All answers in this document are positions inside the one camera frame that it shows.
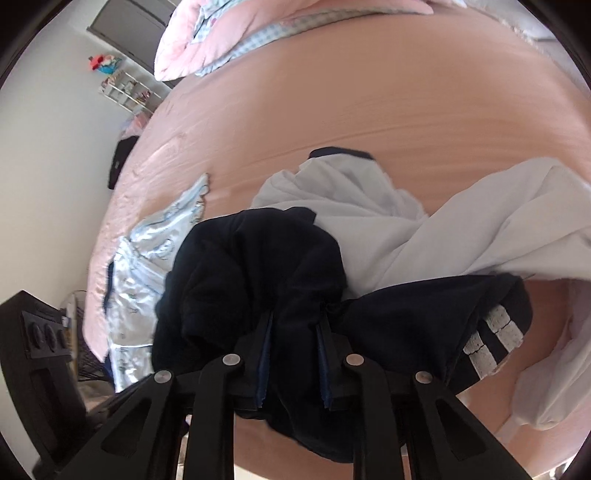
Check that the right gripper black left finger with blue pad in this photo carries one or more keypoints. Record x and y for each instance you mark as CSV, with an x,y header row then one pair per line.
x,y
141,431

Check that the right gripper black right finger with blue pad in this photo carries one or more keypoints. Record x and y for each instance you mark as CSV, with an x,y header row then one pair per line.
x,y
410,426

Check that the navy blue shorts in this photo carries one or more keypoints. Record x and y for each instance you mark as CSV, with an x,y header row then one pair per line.
x,y
275,274

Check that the white t-shirt navy trim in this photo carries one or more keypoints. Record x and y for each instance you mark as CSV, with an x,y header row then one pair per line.
x,y
531,220

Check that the light blue printed baby garment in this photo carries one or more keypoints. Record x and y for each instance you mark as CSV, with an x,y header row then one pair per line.
x,y
135,282

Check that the fluffy white printed robe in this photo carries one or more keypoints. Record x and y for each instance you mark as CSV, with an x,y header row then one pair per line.
x,y
549,391

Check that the black bag on floor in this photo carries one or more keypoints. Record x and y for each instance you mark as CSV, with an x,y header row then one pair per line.
x,y
121,153

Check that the colourful toy on shelf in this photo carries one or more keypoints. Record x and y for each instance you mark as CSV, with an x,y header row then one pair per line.
x,y
104,63

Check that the pink bed sheet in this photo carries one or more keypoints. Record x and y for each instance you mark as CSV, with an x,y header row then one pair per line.
x,y
439,101

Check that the grey door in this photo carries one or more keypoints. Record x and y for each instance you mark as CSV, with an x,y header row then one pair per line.
x,y
133,27

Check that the pink checked folded quilt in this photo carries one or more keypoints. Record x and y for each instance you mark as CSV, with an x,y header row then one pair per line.
x,y
202,36

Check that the white wire shelf rack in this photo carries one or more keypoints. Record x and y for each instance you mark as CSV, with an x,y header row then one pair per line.
x,y
129,93

